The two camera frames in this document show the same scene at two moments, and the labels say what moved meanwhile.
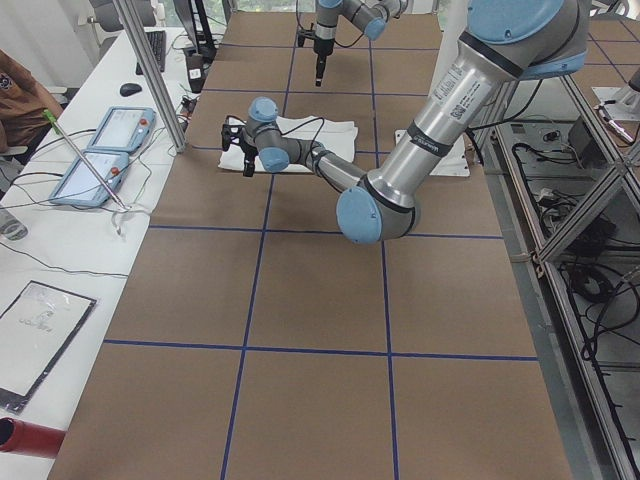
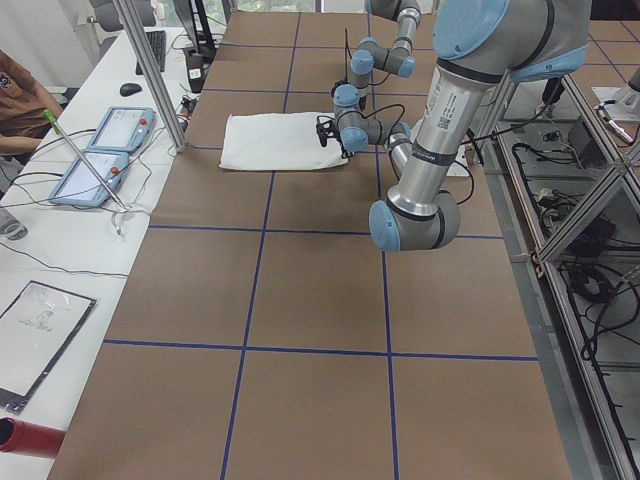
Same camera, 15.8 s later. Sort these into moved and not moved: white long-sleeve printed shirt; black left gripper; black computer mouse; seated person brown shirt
Moved: black left gripper
Not moved: black computer mouse; white long-sleeve printed shirt; seated person brown shirt
